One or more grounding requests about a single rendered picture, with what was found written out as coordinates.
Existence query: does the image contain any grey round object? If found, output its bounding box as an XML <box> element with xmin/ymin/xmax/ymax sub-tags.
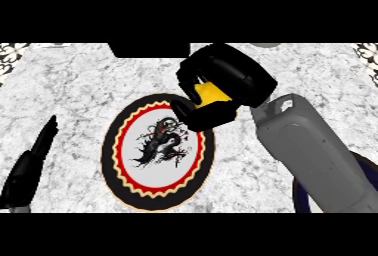
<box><xmin>250</xmin><ymin>43</ymin><xmax>282</xmax><ymax>49</ymax></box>

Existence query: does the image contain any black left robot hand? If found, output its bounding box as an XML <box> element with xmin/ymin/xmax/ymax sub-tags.
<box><xmin>0</xmin><ymin>114</ymin><xmax>61</xmax><ymax>208</ymax></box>

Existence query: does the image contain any black red dragon plate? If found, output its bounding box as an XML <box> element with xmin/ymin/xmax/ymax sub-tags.
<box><xmin>100</xmin><ymin>92</ymin><xmax>217</xmax><ymax>213</ymax></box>

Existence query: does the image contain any yellow lemon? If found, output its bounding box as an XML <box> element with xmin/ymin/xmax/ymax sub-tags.
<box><xmin>192</xmin><ymin>81</ymin><xmax>233</xmax><ymax>109</ymax></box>

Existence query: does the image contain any black box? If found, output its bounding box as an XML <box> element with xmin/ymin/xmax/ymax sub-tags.
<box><xmin>108</xmin><ymin>43</ymin><xmax>192</xmax><ymax>59</ymax></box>

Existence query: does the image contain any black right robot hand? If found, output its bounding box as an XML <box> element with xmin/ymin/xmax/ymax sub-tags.
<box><xmin>170</xmin><ymin>43</ymin><xmax>279</xmax><ymax>133</ymax></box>

